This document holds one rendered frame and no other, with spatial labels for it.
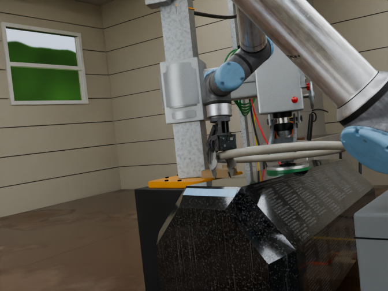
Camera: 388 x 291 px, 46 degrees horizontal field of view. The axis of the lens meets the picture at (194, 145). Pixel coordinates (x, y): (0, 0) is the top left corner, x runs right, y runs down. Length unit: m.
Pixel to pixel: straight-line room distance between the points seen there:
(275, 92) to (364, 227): 1.23
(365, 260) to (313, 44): 0.53
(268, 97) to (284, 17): 1.30
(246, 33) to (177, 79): 1.54
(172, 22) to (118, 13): 6.95
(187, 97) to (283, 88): 0.84
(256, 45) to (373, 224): 0.66
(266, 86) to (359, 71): 1.31
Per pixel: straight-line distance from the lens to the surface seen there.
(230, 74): 1.47
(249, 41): 1.46
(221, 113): 1.57
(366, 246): 1.17
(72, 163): 9.18
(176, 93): 2.93
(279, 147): 1.47
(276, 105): 2.27
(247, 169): 5.01
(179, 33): 3.05
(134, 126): 9.58
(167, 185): 2.94
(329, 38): 1.00
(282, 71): 2.28
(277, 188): 2.06
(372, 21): 7.30
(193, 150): 2.98
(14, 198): 8.45
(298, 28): 0.99
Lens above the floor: 1.09
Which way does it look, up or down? 2 degrees down
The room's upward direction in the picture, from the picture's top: 6 degrees counter-clockwise
